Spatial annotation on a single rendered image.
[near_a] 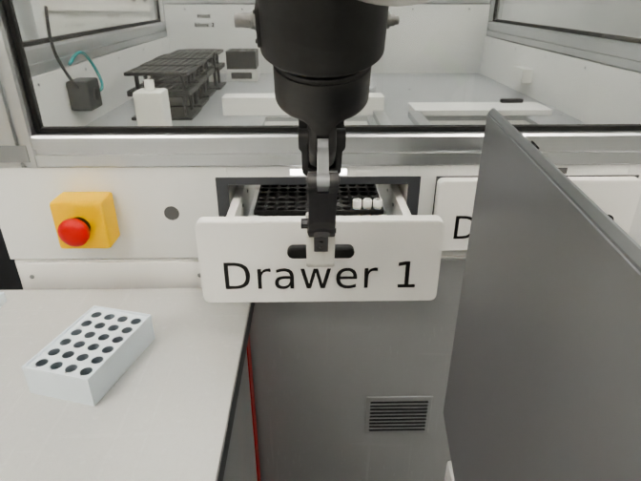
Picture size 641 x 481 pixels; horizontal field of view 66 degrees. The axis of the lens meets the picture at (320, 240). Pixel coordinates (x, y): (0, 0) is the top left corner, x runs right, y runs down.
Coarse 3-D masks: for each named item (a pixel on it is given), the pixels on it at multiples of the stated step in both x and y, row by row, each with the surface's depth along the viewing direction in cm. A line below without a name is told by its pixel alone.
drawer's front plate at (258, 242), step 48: (240, 240) 58; (288, 240) 58; (336, 240) 58; (384, 240) 58; (432, 240) 59; (240, 288) 61; (288, 288) 61; (336, 288) 61; (384, 288) 61; (432, 288) 62
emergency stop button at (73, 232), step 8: (64, 224) 66; (72, 224) 66; (80, 224) 66; (64, 232) 66; (72, 232) 66; (80, 232) 66; (88, 232) 67; (64, 240) 67; (72, 240) 66; (80, 240) 67
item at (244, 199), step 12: (240, 192) 75; (252, 192) 87; (384, 192) 84; (396, 192) 75; (240, 204) 73; (252, 204) 86; (384, 204) 84; (396, 204) 73; (228, 216) 67; (240, 216) 73; (252, 216) 82
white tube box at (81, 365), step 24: (96, 312) 64; (120, 312) 64; (72, 336) 60; (96, 336) 60; (120, 336) 60; (144, 336) 62; (48, 360) 56; (72, 360) 56; (96, 360) 57; (120, 360) 58; (48, 384) 54; (72, 384) 53; (96, 384) 54
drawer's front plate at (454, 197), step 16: (448, 192) 70; (464, 192) 70; (592, 192) 71; (608, 192) 71; (624, 192) 71; (640, 192) 71; (448, 208) 71; (464, 208) 71; (608, 208) 72; (624, 208) 72; (448, 224) 72; (464, 224) 73; (624, 224) 73; (448, 240) 74; (464, 240) 74
